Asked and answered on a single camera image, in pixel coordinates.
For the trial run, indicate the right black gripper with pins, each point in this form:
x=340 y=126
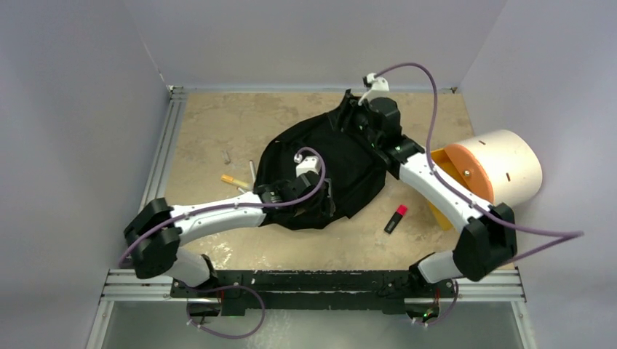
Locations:
x=350 y=109

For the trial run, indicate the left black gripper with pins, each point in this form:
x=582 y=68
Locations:
x=324 y=204

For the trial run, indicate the pink black highlighter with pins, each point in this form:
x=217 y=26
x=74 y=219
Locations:
x=395 y=219

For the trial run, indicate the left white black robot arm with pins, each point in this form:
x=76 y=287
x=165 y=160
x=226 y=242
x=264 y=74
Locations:
x=157 y=236

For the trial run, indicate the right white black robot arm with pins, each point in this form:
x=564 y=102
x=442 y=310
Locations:
x=487 y=238

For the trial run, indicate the white red-capped marker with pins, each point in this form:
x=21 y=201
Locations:
x=252 y=170

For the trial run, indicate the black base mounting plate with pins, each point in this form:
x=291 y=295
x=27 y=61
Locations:
x=391 y=292

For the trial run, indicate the white cylinder orange drawer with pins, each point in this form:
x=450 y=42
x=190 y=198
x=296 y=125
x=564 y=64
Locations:
x=498 y=166

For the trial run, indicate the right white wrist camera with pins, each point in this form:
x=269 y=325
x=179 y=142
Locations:
x=376 y=86

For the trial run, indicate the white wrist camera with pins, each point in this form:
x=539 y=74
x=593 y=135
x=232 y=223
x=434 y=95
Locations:
x=376 y=86
x=307 y=164

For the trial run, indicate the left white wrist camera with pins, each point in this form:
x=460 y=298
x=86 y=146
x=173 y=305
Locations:
x=307 y=164

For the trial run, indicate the aluminium frame rails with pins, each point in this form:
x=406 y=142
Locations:
x=187 y=170

